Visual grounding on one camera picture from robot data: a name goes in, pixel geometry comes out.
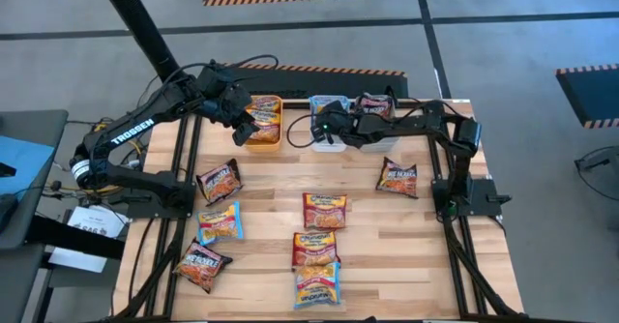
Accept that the black metal rig frame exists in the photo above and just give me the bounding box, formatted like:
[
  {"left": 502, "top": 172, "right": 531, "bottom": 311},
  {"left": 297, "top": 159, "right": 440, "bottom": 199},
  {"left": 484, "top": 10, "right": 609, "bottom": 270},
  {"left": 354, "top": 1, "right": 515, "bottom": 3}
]
[{"left": 99, "top": 98, "right": 533, "bottom": 323}]

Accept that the orange plastic bin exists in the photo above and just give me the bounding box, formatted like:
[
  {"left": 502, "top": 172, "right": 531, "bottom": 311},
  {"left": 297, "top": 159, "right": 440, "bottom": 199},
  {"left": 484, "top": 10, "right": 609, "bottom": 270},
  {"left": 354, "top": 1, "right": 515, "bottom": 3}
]
[{"left": 240, "top": 94, "right": 285, "bottom": 154}]

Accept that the grey plastic bin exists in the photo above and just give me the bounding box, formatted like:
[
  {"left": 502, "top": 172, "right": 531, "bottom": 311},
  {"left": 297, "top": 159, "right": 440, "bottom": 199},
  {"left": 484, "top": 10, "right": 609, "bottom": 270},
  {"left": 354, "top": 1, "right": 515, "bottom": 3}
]
[{"left": 354, "top": 94, "right": 401, "bottom": 153}]

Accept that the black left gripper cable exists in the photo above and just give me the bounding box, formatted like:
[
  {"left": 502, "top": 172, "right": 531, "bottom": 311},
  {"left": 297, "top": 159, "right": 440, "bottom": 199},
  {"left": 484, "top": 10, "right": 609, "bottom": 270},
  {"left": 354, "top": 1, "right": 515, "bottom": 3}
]
[{"left": 144, "top": 54, "right": 280, "bottom": 102}]

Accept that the yellow power cable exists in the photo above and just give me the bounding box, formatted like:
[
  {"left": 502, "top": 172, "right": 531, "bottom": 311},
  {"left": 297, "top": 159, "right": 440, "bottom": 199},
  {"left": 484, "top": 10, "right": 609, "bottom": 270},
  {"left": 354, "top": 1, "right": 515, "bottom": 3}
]
[{"left": 45, "top": 122, "right": 144, "bottom": 196}]

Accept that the black desk crossbar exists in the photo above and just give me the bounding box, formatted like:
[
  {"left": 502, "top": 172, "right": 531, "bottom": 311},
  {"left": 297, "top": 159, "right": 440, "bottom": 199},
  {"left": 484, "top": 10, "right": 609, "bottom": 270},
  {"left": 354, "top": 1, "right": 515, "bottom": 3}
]
[{"left": 26, "top": 215, "right": 126, "bottom": 261}]

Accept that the black computer mouse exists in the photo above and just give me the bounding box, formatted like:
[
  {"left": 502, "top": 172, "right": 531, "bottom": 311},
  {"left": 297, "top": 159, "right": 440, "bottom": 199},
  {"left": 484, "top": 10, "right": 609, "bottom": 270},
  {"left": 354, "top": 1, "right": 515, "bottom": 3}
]
[{"left": 0, "top": 192, "right": 19, "bottom": 235}]

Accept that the plain white paper sheet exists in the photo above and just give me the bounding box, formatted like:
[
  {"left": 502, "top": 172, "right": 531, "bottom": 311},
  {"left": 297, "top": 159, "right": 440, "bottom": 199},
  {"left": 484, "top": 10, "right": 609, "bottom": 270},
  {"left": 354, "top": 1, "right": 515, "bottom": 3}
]
[{"left": 47, "top": 248, "right": 108, "bottom": 275}]

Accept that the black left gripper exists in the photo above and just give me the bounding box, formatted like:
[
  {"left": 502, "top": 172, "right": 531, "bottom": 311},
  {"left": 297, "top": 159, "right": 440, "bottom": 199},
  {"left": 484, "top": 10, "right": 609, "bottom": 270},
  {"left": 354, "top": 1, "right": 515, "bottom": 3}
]
[{"left": 195, "top": 61, "right": 261, "bottom": 148}]

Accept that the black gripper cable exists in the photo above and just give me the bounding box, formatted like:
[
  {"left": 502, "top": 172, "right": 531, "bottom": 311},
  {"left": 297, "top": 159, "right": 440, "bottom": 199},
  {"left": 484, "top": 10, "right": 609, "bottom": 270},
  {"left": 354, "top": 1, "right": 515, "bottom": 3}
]
[
  {"left": 144, "top": 54, "right": 280, "bottom": 102},
  {"left": 285, "top": 112, "right": 323, "bottom": 149}
]

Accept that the red Maruchan ramen pack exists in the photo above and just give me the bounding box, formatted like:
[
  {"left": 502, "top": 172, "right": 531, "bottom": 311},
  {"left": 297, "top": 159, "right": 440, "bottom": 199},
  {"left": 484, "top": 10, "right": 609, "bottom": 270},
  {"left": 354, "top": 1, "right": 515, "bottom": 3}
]
[
  {"left": 245, "top": 108, "right": 282, "bottom": 144},
  {"left": 302, "top": 191, "right": 348, "bottom": 231},
  {"left": 291, "top": 229, "right": 340, "bottom": 269},
  {"left": 250, "top": 95, "right": 283, "bottom": 115}
]

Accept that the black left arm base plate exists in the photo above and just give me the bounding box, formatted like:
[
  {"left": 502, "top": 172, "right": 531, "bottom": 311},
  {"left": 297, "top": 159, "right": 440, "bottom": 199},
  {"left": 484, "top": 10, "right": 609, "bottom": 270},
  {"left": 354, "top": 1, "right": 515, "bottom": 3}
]
[{"left": 108, "top": 182, "right": 197, "bottom": 220}]

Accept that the blue Maruchan ramen pack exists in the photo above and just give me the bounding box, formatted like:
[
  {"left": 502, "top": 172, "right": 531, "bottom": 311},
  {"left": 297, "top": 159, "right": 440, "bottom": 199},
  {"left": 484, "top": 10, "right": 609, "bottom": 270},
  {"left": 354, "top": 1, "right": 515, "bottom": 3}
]
[
  {"left": 293, "top": 261, "right": 343, "bottom": 310},
  {"left": 195, "top": 201, "right": 245, "bottom": 247},
  {"left": 310, "top": 94, "right": 350, "bottom": 116}
]

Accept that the white plastic bin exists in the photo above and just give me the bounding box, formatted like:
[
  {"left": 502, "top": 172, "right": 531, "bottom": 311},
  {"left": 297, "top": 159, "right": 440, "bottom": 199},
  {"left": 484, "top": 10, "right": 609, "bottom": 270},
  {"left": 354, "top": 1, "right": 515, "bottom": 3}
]
[{"left": 308, "top": 94, "right": 352, "bottom": 153}]

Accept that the grey desk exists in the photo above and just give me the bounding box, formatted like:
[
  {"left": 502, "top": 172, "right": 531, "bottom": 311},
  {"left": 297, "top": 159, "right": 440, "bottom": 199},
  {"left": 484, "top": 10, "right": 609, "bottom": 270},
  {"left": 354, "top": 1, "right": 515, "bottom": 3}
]
[{"left": 0, "top": 108, "right": 69, "bottom": 323}]

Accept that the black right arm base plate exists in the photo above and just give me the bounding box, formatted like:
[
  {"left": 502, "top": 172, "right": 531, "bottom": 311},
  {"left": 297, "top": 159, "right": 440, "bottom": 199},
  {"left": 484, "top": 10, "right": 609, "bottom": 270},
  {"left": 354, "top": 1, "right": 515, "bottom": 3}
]
[{"left": 431, "top": 177, "right": 513, "bottom": 218}]

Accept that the printed white paper sheet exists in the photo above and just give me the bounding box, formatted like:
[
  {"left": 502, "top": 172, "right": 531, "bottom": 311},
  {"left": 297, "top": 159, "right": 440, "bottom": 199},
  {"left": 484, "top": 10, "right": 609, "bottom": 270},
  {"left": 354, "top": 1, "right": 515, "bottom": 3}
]
[{"left": 65, "top": 205, "right": 130, "bottom": 240}]

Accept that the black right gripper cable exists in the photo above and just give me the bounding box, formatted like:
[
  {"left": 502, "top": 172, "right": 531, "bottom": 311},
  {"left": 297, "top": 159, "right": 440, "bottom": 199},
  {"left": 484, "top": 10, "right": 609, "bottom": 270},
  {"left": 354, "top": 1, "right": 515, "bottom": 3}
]
[{"left": 285, "top": 112, "right": 323, "bottom": 149}]

